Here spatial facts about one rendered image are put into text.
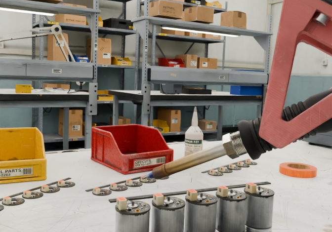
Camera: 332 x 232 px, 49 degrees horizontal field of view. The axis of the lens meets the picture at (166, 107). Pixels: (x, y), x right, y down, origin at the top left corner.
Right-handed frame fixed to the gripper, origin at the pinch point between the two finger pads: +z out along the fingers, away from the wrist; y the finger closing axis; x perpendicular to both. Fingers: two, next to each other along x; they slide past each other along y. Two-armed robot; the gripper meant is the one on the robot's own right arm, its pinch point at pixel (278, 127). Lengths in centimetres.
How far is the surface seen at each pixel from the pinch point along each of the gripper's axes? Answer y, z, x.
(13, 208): -9.7, 24.8, -18.5
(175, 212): -1.9, 9.3, -2.5
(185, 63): -467, 53, -137
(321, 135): -70, 5, 11
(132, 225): 0.3, 10.8, -4.3
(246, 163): -44.4, 14.3, 0.2
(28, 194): -13.0, 24.7, -19.3
